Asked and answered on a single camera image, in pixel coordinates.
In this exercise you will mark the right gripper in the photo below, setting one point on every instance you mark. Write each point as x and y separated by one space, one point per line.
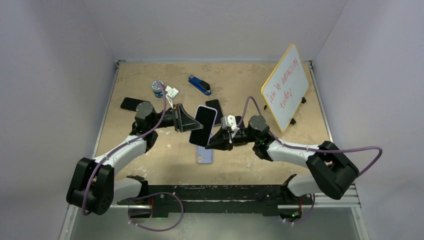
222 141

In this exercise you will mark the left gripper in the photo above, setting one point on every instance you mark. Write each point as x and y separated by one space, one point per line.
183 122

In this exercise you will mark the black phone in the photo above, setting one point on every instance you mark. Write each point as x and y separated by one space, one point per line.
202 126
130 104

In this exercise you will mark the lilac phone case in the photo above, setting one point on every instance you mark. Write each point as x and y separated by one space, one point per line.
204 156
213 112

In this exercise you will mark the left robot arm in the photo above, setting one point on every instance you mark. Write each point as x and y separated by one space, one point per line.
93 186

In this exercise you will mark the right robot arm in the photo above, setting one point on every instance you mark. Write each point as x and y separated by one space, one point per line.
330 171

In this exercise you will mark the phone in clear case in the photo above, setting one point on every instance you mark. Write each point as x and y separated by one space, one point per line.
239 120

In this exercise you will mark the phone in pink case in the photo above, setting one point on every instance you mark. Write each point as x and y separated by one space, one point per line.
215 104

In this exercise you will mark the blue stapler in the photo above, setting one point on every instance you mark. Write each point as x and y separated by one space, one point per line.
201 85

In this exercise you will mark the blue white jar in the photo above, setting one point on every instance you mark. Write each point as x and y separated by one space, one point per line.
157 87

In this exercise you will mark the yellow framed whiteboard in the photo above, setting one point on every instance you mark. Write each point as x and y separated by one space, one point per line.
285 88

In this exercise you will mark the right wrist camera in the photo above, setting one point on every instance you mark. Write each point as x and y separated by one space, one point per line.
229 122

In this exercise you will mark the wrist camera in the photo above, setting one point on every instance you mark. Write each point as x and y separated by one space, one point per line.
229 122
171 92

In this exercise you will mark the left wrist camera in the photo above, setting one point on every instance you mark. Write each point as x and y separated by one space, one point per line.
171 92

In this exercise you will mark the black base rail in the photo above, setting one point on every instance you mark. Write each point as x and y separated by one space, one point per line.
266 200

